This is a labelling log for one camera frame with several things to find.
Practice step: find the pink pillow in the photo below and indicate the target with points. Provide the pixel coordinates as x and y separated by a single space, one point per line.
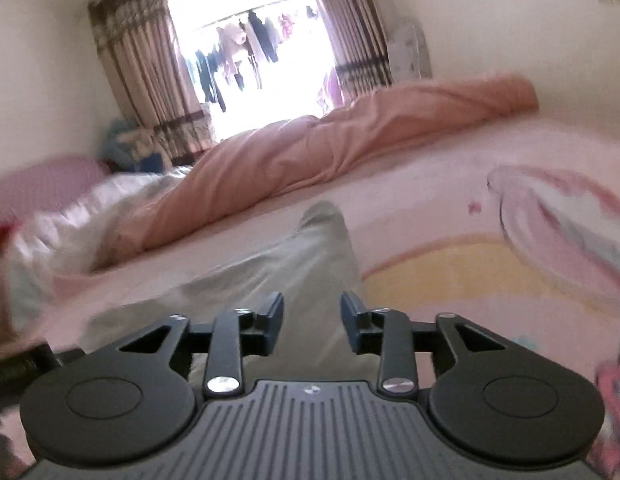
40 185

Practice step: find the grey and black jacket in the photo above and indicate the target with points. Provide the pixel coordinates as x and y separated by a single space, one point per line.
290 260

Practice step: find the pink printed blanket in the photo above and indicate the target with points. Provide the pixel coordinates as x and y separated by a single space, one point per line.
440 270

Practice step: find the hanging laundry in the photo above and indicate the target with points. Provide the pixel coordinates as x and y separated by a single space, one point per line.
240 50

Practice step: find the blue and beige cloth pile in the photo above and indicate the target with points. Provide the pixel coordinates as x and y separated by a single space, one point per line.
135 145

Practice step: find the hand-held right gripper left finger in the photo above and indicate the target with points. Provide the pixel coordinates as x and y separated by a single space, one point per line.
275 322

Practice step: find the white patterned fan cover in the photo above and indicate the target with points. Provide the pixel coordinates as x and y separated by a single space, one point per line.
410 50

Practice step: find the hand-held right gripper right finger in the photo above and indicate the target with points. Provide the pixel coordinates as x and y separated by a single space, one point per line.
350 322

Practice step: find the brown patterned curtain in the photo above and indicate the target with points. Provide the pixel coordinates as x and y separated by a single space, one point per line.
135 70
357 35

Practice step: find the white satin quilt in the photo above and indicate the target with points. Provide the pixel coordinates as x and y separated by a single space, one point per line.
90 220

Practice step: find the salmon pink duvet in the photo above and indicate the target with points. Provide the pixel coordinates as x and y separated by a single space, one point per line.
315 160

